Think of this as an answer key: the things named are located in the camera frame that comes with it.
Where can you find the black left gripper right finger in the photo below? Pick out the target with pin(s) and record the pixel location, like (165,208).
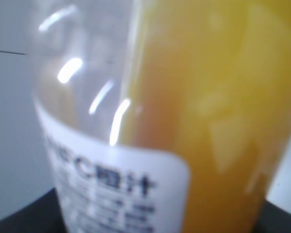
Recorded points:
(272,219)

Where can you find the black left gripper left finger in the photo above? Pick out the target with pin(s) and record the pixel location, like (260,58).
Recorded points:
(41,216)

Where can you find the orange juice bottle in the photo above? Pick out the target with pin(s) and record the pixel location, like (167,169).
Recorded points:
(162,116)

